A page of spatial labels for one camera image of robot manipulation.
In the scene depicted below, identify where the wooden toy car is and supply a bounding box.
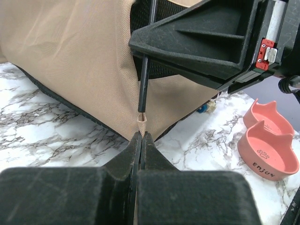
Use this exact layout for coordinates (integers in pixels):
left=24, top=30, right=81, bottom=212
left=197, top=99, right=216, bottom=113

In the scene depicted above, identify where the pink cat-ear pet bowl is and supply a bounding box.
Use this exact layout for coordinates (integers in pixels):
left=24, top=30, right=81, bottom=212
left=237, top=120, right=300, bottom=181

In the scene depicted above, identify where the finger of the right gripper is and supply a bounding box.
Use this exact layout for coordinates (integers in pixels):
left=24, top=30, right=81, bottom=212
left=129, top=0, right=270, bottom=90

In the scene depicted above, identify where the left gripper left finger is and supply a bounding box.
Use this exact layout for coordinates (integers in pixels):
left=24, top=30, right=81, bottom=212
left=0, top=133, right=142, bottom=225

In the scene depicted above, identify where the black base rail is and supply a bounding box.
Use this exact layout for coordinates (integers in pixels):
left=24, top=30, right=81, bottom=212
left=280, top=189, right=300, bottom=225

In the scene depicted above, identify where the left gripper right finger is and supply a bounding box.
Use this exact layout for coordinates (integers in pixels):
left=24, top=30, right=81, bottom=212
left=137, top=133, right=261, bottom=225

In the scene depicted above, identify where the tan pet tent fabric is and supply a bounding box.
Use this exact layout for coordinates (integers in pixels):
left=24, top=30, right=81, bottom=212
left=0, top=0, right=218, bottom=140

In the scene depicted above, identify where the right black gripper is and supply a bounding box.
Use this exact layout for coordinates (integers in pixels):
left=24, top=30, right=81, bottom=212
left=228, top=0, right=300, bottom=94

